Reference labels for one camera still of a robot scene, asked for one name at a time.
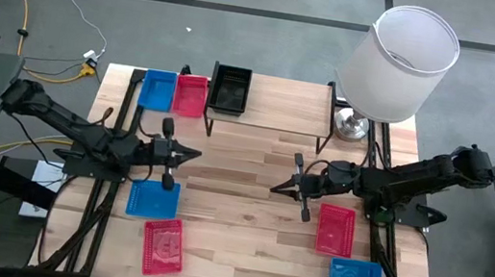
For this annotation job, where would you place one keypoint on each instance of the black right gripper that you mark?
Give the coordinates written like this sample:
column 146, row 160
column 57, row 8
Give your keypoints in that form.
column 318, row 185

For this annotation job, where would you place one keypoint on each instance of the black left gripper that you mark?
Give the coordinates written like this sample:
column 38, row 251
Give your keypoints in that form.
column 162, row 153

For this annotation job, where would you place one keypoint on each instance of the red plastic basket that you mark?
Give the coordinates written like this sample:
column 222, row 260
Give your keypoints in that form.
column 335, row 231
column 163, row 247
column 190, row 96

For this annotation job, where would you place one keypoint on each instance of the black plastic basket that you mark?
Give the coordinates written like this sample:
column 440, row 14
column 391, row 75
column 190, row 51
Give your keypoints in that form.
column 228, row 99

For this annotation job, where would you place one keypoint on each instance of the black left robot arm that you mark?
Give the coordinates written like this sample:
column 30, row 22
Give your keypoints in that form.
column 61, row 119

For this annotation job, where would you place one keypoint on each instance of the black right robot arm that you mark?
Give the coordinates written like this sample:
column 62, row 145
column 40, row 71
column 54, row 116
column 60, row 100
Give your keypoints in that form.
column 416, row 181

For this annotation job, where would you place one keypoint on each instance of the wooden shelf with black legs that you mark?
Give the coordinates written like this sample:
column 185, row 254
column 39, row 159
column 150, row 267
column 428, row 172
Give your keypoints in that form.
column 286, row 105

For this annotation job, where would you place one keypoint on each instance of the white paper sheet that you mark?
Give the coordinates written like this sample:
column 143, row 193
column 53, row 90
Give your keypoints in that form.
column 45, row 175

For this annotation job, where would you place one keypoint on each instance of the silver lamp with white shade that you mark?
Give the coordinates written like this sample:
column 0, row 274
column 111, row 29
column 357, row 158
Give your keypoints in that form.
column 391, row 81

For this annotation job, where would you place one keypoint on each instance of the black diagonal desk bar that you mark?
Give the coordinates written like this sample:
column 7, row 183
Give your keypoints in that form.
column 13, row 183

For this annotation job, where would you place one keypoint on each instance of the small black bracket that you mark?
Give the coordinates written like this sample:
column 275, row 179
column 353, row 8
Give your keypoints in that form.
column 185, row 70

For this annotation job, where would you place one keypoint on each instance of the black table frame rail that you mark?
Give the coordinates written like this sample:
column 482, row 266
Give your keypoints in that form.
column 386, row 136
column 135, row 84

